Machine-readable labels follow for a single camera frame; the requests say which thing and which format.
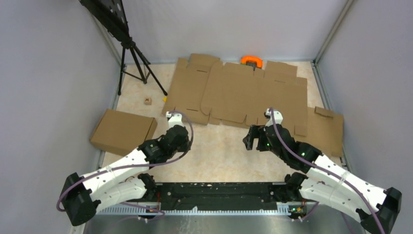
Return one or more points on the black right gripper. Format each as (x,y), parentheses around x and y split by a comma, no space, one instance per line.
(255,132)

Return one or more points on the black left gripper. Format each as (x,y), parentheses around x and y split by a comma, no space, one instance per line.
(186,146)

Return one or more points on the brown cardboard box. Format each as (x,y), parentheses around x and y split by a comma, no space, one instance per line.
(120,132)

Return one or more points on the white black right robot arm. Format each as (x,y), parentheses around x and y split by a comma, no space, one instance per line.
(319,179)

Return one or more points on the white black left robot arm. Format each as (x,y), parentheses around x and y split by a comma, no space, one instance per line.
(83,196)

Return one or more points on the small wooden letter cube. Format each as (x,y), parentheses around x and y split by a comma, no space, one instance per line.
(148,101)

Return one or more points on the flat cardboard sheet pile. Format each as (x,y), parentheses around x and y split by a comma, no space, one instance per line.
(210,91)

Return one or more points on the orange green toy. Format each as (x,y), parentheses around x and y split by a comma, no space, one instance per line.
(253,61)

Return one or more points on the black tripod music stand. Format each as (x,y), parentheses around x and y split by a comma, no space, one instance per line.
(111,14)

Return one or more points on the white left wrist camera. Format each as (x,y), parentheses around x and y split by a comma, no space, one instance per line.
(174,119)

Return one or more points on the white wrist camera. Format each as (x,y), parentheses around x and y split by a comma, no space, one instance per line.
(273,116)
(174,119)

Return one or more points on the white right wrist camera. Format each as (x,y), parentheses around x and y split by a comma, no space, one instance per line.
(273,116)

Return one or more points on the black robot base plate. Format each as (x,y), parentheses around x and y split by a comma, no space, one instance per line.
(225,196)

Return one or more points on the white slotted cable duct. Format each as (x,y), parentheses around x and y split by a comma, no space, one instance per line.
(149,210)

